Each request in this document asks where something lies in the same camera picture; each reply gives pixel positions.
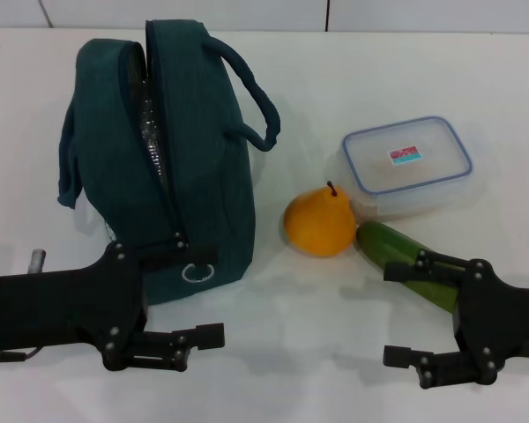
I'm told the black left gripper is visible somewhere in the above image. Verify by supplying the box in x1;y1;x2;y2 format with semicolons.
0;241;226;372

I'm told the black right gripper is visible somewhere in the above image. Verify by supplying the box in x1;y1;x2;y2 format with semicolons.
382;248;529;390

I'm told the green cucumber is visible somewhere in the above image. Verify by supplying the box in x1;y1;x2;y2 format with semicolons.
355;221;462;315

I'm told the dark teal insulated lunch bag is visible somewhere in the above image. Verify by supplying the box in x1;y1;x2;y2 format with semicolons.
56;19;281;308

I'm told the orange yellow pear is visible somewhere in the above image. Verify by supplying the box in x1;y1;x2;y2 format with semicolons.
283;180;358;256

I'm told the clear container with blue-rimmed lid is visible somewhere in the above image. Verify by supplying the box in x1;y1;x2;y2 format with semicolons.
341;115;474;221

